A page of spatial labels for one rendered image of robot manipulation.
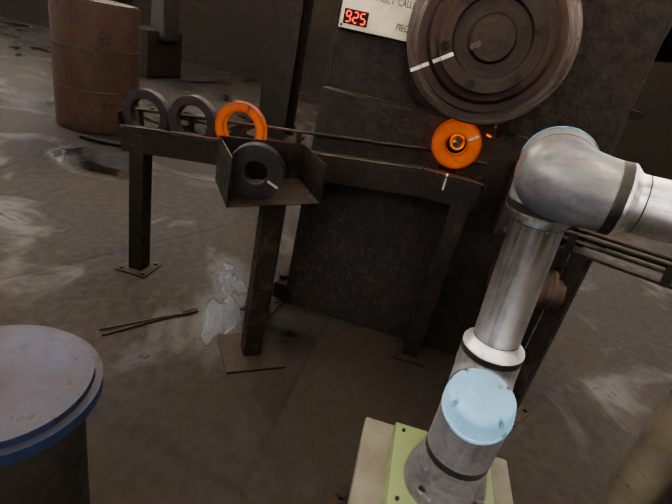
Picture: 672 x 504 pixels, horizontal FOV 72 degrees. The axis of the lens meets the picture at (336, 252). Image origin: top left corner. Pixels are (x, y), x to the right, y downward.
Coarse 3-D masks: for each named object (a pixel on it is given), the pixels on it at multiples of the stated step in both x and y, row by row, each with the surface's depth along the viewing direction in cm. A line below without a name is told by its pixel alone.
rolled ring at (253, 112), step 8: (232, 104) 157; (240, 104) 156; (248, 104) 156; (224, 112) 159; (232, 112) 158; (248, 112) 157; (256, 112) 156; (216, 120) 160; (224, 120) 160; (256, 120) 157; (264, 120) 159; (216, 128) 162; (224, 128) 162; (256, 128) 158; (264, 128) 158; (256, 136) 159; (264, 136) 159
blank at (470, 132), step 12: (456, 120) 143; (444, 132) 145; (456, 132) 144; (468, 132) 144; (432, 144) 147; (444, 144) 147; (468, 144) 145; (480, 144) 144; (444, 156) 148; (456, 156) 147; (468, 156) 146; (456, 168) 149
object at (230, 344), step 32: (224, 160) 125; (288, 160) 143; (320, 160) 131; (224, 192) 124; (288, 192) 136; (320, 192) 131; (256, 256) 142; (256, 288) 146; (256, 320) 152; (224, 352) 158; (256, 352) 159
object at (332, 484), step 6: (330, 480) 120; (330, 486) 119; (336, 486) 119; (342, 486) 120; (348, 486) 120; (330, 492) 117; (336, 492) 118; (342, 492) 117; (348, 492) 118; (324, 498) 116; (330, 498) 116; (336, 498) 116; (342, 498) 116
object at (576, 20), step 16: (576, 0) 122; (416, 16) 132; (576, 16) 123; (416, 32) 134; (576, 32) 125; (416, 48) 136; (576, 48) 126; (416, 64) 137; (560, 64) 129; (416, 80) 139; (560, 80) 130; (432, 96) 140; (544, 96) 133; (448, 112) 140; (464, 112) 139; (496, 112) 137; (512, 112) 136
